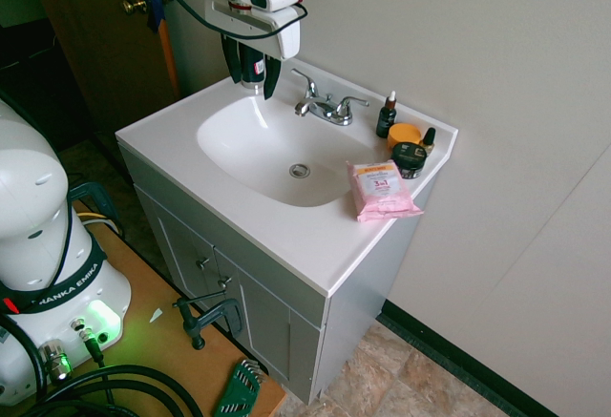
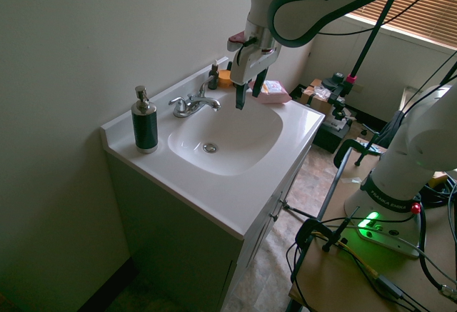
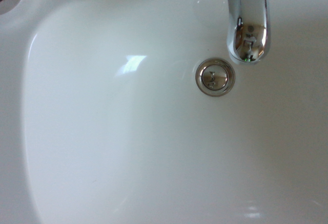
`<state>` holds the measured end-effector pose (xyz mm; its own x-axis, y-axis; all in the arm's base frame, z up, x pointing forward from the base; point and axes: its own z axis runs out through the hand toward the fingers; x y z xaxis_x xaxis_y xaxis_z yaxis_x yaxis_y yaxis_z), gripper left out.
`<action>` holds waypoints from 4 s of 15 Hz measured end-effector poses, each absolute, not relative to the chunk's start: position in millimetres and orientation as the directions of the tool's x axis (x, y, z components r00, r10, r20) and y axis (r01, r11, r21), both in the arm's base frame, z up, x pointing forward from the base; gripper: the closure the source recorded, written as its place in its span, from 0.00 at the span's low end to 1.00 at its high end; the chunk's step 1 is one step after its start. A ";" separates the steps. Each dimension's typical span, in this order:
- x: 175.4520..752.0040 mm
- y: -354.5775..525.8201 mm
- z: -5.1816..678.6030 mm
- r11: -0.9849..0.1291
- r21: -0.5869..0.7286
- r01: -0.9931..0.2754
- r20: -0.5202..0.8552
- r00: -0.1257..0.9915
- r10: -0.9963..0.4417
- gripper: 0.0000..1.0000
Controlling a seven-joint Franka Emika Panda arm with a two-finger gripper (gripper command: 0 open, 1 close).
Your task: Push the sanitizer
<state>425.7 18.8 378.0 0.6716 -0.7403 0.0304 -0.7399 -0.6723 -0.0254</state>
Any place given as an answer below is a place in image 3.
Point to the chrome sink drain stopper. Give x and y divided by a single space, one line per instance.
215 77

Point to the chrome faucet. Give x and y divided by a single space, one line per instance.
247 16

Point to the white ceramic sink basin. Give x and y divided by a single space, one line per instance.
107 137

